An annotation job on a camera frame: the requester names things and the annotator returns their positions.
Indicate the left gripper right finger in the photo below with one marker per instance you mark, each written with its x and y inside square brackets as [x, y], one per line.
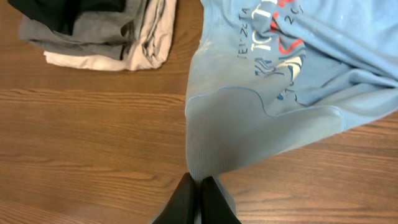
[214, 207]

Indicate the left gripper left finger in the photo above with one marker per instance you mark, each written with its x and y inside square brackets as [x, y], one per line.
[180, 209]

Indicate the light blue printed t-shirt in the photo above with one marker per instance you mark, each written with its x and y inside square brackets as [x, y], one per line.
[272, 76]

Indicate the folded beige shirt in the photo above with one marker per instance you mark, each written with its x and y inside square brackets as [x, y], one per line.
[149, 51]

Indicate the folded grey shirt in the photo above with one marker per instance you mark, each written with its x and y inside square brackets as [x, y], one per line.
[109, 34]

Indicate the folded black shirt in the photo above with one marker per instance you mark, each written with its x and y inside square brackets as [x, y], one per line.
[60, 15]

